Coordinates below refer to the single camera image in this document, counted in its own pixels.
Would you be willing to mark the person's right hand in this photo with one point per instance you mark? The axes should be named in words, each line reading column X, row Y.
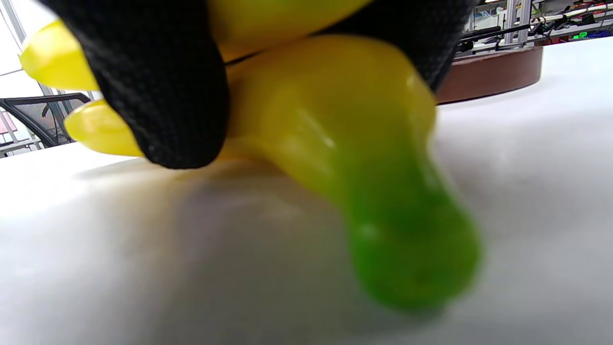
column 163, row 86

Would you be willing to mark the black elastic band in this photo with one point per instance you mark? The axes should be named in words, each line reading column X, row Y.
column 239, row 58

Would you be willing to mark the yellow plastic banana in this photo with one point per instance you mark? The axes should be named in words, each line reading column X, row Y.
column 335, row 120
column 268, row 19

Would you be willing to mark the black office chair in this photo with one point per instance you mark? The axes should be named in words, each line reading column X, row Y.
column 43, row 115

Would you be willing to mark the brown wooden hook stand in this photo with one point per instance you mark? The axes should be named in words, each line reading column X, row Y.
column 488, row 72

